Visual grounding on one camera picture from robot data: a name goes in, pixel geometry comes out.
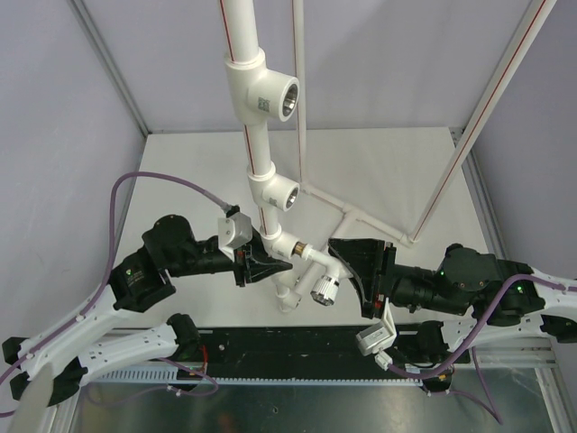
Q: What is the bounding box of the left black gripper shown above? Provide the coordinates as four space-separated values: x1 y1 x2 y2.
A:
169 226 294 287

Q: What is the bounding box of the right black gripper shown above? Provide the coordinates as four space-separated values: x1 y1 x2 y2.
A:
323 238 464 319

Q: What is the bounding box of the white PVC pipe frame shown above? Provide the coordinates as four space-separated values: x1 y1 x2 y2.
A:
216 0 558 315

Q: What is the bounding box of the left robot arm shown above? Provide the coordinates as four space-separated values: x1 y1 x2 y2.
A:
2 215 292 405

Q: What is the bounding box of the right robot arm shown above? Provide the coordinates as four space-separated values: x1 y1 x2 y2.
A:
328 238 576 344

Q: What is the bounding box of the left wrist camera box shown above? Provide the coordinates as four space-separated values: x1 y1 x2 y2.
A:
217 212 253 250

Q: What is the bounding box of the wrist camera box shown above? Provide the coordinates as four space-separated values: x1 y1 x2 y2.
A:
217 212 253 250
355 299 398 371

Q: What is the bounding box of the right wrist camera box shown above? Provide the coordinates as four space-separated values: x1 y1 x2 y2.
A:
355 299 398 371

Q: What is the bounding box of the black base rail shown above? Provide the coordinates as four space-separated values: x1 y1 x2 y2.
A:
199 321 450 382

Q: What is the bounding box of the aluminium table frame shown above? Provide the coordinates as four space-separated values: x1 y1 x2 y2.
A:
52 338 576 432

